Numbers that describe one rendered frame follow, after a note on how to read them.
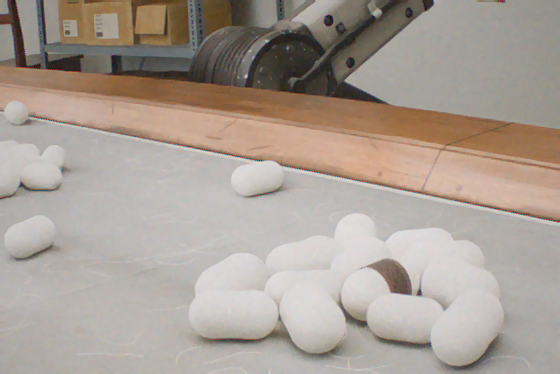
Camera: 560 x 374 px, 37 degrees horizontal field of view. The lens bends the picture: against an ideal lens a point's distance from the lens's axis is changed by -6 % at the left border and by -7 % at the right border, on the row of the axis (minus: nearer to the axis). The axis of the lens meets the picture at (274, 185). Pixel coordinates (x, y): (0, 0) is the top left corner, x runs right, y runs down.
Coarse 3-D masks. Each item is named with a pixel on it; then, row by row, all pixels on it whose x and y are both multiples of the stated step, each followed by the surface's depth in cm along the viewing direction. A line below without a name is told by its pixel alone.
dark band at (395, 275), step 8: (376, 264) 35; (384, 264) 35; (392, 264) 35; (400, 264) 35; (384, 272) 35; (392, 272) 35; (400, 272) 35; (392, 280) 35; (400, 280) 35; (408, 280) 35; (392, 288) 34; (400, 288) 35; (408, 288) 35
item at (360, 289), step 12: (408, 264) 36; (360, 276) 34; (372, 276) 34; (348, 288) 34; (360, 288) 34; (372, 288) 34; (384, 288) 34; (348, 300) 34; (360, 300) 34; (372, 300) 34; (348, 312) 35; (360, 312) 34
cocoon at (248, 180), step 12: (240, 168) 53; (252, 168) 53; (264, 168) 53; (276, 168) 53; (240, 180) 53; (252, 180) 53; (264, 180) 53; (276, 180) 53; (240, 192) 53; (252, 192) 53; (264, 192) 54
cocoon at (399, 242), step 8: (400, 232) 40; (408, 232) 39; (416, 232) 39; (424, 232) 39; (432, 232) 39; (440, 232) 39; (392, 240) 39; (400, 240) 39; (408, 240) 39; (416, 240) 39; (424, 240) 39; (432, 240) 39; (440, 240) 39; (448, 240) 39; (392, 248) 39; (400, 248) 39; (408, 248) 39; (392, 256) 39; (400, 256) 39
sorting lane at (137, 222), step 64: (0, 128) 82; (64, 128) 79; (64, 192) 57; (128, 192) 56; (192, 192) 55; (320, 192) 54; (384, 192) 53; (0, 256) 45; (64, 256) 45; (128, 256) 44; (192, 256) 44; (256, 256) 43; (512, 256) 41; (0, 320) 37; (64, 320) 37; (128, 320) 37; (512, 320) 34
